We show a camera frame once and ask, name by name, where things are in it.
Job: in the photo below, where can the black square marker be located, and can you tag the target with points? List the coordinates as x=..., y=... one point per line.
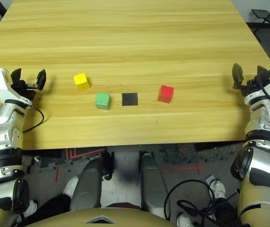
x=130, y=99

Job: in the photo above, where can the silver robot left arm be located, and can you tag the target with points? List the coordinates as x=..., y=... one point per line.
x=4, y=118

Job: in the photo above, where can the grey robot left leg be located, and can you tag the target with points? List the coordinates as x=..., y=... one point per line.
x=87, y=186

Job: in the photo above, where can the tan robot torso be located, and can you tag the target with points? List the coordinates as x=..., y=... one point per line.
x=66, y=220

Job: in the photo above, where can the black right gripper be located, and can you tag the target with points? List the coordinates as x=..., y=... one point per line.
x=253, y=86

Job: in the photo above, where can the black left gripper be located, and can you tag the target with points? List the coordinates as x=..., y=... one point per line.
x=22, y=87

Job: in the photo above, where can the black trouser leg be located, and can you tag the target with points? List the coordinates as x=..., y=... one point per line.
x=223, y=210
x=54, y=208

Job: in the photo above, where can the green wooden block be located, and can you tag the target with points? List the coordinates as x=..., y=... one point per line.
x=102, y=100

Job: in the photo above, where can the black stand tray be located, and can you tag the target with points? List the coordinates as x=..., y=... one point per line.
x=262, y=13

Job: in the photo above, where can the white sneaker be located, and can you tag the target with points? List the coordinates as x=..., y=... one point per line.
x=69, y=188
x=217, y=189
x=184, y=221
x=32, y=206

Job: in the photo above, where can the yellow wooden block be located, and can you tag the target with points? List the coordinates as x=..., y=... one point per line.
x=81, y=81

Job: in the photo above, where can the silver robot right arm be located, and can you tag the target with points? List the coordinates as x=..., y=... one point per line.
x=262, y=123

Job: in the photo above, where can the red wooden block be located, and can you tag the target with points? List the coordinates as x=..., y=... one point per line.
x=165, y=93

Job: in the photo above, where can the grey square floor plate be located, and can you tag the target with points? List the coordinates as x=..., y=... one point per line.
x=211, y=177

